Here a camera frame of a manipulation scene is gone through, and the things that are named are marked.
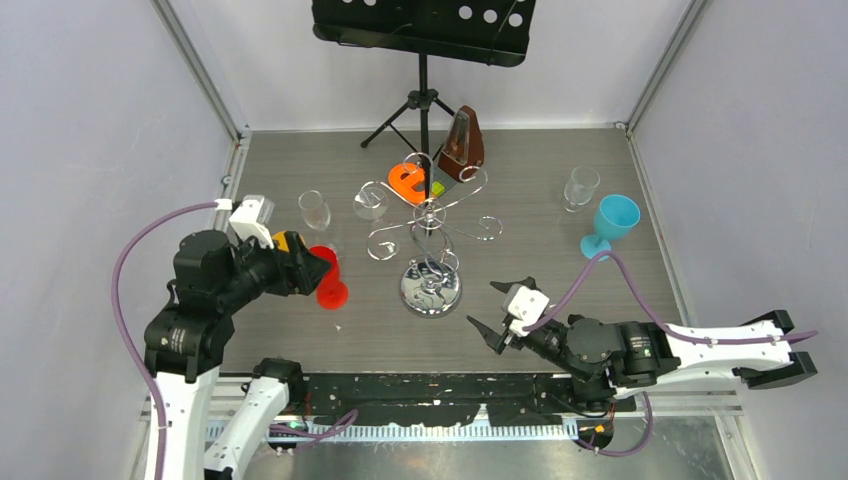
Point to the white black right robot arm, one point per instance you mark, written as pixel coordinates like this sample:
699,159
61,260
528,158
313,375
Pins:
609,362

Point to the yellow wine glass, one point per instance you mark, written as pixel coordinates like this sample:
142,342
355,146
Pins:
285,240

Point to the brown metronome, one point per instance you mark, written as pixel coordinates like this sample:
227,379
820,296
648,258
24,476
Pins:
462,153

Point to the clear wine glass back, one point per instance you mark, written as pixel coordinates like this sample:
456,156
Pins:
370,202

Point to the red wine glass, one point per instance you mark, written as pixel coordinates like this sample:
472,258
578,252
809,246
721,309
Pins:
332,293

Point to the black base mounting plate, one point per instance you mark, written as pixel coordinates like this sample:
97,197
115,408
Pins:
441,400

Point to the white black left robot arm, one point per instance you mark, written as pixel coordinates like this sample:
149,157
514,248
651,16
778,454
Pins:
185,344

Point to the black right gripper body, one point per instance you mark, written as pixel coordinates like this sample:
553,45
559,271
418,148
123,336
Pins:
543,339

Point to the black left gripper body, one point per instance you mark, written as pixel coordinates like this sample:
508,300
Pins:
285,273

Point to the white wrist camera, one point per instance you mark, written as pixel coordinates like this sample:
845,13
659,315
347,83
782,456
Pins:
524,306
249,217

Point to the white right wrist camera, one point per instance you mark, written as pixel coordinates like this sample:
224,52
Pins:
524,306

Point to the aluminium frame rail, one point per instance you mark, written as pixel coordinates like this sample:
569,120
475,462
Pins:
595,430

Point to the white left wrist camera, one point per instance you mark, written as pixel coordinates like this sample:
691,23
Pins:
249,217

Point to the black music stand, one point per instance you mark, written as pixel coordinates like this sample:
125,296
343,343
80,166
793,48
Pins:
493,33

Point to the chrome wine glass rack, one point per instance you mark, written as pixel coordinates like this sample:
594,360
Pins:
430,286

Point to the blue wine glass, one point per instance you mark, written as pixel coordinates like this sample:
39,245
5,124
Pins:
615,217

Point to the clear textured wine glass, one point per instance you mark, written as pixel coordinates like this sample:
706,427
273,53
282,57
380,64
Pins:
580,187

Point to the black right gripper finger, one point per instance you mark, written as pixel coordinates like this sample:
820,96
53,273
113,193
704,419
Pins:
497,342
515,289

